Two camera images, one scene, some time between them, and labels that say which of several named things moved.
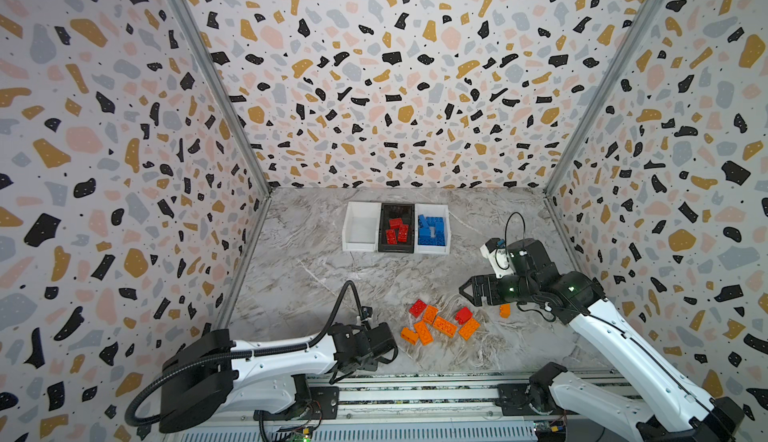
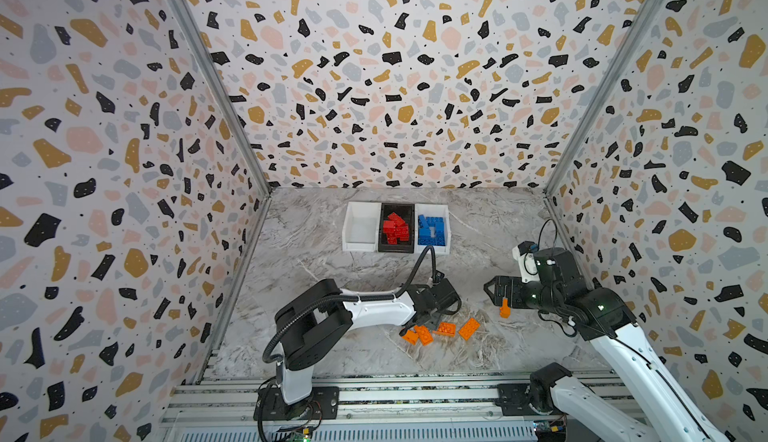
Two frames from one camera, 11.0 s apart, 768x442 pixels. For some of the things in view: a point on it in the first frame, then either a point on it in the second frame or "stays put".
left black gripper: (373, 367) -> (436, 320)
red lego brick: (463, 315) -> (398, 221)
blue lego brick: (424, 227) stays put
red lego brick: (391, 237) stays put
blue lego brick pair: (438, 222) stays put
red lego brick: (403, 233) stays put
